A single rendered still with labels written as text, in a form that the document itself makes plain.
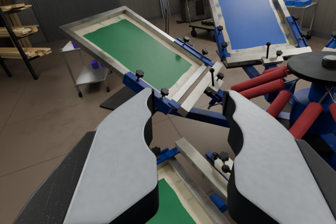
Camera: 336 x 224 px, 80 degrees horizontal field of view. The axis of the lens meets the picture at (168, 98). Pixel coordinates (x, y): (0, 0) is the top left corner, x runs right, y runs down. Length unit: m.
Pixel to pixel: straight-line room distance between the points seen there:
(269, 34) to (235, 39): 0.26
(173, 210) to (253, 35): 1.39
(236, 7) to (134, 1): 7.62
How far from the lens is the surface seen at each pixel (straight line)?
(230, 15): 1.91
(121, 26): 1.53
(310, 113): 0.95
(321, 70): 1.02
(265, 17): 1.95
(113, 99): 1.64
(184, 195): 0.93
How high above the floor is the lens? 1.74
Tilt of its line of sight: 32 degrees down
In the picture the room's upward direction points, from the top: 9 degrees counter-clockwise
